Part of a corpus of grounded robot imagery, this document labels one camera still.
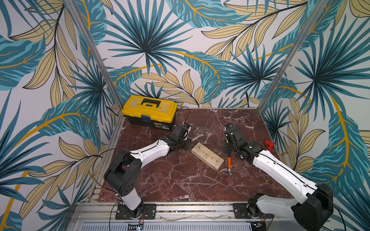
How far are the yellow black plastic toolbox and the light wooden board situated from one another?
0.77 feet

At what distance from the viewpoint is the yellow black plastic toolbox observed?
0.96 metres

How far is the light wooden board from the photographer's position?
2.91 feet
